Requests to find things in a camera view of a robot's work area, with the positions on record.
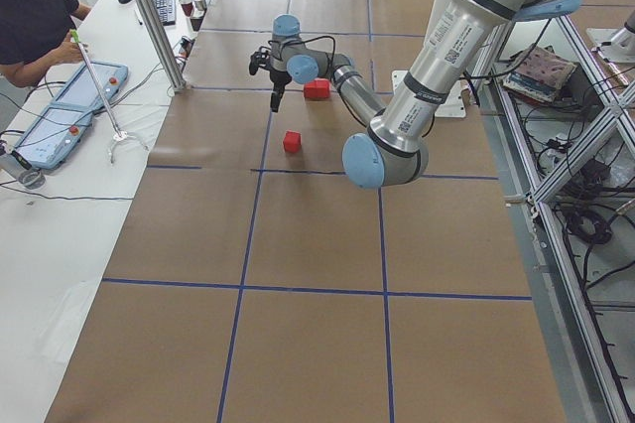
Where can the seated person black shirt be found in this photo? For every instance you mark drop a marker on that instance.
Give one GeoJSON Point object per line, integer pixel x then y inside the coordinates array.
{"type": "Point", "coordinates": [35, 36]}

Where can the lower teach pendant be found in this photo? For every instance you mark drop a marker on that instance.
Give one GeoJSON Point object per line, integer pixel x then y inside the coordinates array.
{"type": "Point", "coordinates": [53, 136]}

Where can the red block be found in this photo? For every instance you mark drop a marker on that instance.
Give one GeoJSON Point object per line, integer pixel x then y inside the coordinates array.
{"type": "Point", "coordinates": [318, 89]}
{"type": "Point", "coordinates": [292, 142]}

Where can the aluminium side frame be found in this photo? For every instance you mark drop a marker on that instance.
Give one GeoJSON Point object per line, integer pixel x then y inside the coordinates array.
{"type": "Point", "coordinates": [568, 166]}

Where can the teach pendant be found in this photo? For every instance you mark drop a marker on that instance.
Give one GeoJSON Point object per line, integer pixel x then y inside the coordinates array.
{"type": "Point", "coordinates": [53, 136]}
{"type": "Point", "coordinates": [80, 92]}

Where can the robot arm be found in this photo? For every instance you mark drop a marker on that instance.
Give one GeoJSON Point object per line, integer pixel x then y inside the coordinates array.
{"type": "Point", "coordinates": [391, 151]}

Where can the stack of books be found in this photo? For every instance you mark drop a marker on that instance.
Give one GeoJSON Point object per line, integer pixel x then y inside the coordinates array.
{"type": "Point", "coordinates": [539, 74]}

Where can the small metal cup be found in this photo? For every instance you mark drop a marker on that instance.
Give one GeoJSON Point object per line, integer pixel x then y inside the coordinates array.
{"type": "Point", "coordinates": [200, 5]}

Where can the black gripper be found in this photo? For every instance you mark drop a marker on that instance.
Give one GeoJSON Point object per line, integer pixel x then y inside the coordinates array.
{"type": "Point", "coordinates": [279, 78]}

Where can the aluminium frame post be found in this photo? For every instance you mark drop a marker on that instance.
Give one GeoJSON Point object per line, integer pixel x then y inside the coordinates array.
{"type": "Point", "coordinates": [165, 50]}

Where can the upper teach pendant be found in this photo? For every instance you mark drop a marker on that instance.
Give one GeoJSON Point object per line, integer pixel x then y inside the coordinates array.
{"type": "Point", "coordinates": [80, 92]}

